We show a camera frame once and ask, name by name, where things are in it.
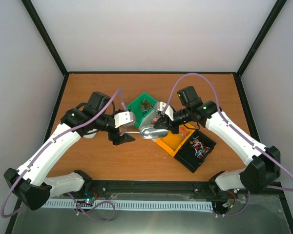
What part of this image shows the metal scoop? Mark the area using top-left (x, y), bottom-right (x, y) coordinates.
top-left (124, 125), bottom-right (168, 139)

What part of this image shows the yellow plastic bin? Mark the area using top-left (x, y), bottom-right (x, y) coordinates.
top-left (154, 123), bottom-right (196, 157)

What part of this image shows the green plastic bin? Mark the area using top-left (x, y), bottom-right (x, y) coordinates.
top-left (127, 92), bottom-right (158, 128)

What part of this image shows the white plastic bin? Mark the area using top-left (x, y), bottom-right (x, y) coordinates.
top-left (138, 107), bottom-right (158, 130)

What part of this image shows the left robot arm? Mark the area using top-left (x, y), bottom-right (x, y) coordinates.
top-left (4, 92), bottom-right (135, 211)

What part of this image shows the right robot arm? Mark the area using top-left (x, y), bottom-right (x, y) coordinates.
top-left (154, 86), bottom-right (281, 194)

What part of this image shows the clear plastic cup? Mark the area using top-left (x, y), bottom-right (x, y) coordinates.
top-left (119, 125), bottom-right (126, 136)

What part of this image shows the white round lid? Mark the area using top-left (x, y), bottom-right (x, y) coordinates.
top-left (84, 130), bottom-right (98, 138)

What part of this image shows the black plastic bin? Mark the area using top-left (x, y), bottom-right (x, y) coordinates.
top-left (174, 130), bottom-right (216, 173)

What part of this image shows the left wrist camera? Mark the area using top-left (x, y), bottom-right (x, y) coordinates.
top-left (114, 111), bottom-right (136, 128)

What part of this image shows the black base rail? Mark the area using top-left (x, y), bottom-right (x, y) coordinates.
top-left (91, 180), bottom-right (221, 199)

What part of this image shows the light blue cable duct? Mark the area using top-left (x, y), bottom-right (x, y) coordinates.
top-left (43, 198), bottom-right (213, 213)

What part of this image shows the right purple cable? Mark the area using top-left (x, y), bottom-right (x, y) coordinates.
top-left (162, 73), bottom-right (293, 217)

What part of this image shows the purple cable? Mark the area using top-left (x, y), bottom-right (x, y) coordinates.
top-left (162, 73), bottom-right (293, 217)
top-left (0, 87), bottom-right (127, 222)

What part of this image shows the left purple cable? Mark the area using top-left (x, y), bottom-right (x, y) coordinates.
top-left (0, 87), bottom-right (127, 222)

